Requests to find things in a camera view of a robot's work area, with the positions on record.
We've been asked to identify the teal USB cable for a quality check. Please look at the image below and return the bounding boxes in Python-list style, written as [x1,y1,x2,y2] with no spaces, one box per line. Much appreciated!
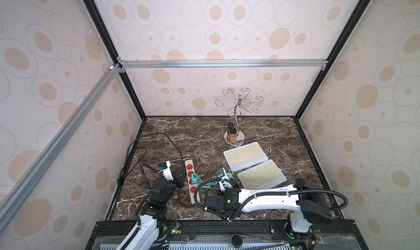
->
[196,177,221,188]

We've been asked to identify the white keyboard yellow keys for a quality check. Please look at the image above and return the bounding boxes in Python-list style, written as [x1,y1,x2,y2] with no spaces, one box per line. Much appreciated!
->
[237,160,287,190]
[223,142,269,172]

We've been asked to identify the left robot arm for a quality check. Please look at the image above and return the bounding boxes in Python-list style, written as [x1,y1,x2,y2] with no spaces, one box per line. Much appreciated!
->
[117,168,186,250]

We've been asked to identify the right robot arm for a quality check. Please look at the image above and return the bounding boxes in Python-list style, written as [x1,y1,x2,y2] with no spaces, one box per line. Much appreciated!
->
[194,178,349,234]

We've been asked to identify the beige power strip red sockets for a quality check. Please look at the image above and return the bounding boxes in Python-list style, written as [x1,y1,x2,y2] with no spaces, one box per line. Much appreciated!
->
[185,159,198,205]

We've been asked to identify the teal USB charger adapter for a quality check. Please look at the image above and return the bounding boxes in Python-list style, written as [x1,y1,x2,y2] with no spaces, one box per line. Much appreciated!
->
[191,173,199,184]

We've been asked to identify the black round knob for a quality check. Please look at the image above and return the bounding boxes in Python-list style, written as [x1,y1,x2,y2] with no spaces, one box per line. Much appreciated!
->
[230,234,243,248]

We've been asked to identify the orange spice bottle black cap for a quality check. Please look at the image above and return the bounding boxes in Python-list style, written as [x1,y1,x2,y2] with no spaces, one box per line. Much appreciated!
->
[229,128,237,145]

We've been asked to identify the chrome hook stand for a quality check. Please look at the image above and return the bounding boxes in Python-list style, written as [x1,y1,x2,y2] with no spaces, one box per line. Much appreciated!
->
[215,88,265,147]

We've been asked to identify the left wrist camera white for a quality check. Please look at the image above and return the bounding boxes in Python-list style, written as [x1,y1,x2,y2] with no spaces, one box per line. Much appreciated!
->
[157,161,173,181]

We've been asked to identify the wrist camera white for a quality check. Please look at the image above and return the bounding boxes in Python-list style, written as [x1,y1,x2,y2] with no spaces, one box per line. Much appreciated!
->
[216,168,229,185]
[157,161,173,181]

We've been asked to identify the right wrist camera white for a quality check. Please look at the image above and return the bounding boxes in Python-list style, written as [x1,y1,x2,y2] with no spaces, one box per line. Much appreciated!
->
[216,168,229,185]

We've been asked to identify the black power strip cord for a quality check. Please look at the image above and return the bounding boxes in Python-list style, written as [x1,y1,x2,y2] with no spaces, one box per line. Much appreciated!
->
[117,132,198,208]

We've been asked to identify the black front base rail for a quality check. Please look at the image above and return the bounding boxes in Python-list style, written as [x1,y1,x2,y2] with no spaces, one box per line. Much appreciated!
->
[86,219,369,250]

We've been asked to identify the back aluminium frame bar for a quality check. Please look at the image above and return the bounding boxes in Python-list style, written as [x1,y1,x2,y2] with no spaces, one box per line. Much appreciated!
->
[111,59,328,71]

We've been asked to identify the aluminium frame bar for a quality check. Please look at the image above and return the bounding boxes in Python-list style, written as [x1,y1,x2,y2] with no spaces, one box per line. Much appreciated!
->
[1,63,122,233]
[111,59,328,71]

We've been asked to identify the left aluminium frame bar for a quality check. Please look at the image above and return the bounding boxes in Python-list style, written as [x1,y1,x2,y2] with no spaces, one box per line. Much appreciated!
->
[1,63,122,233]

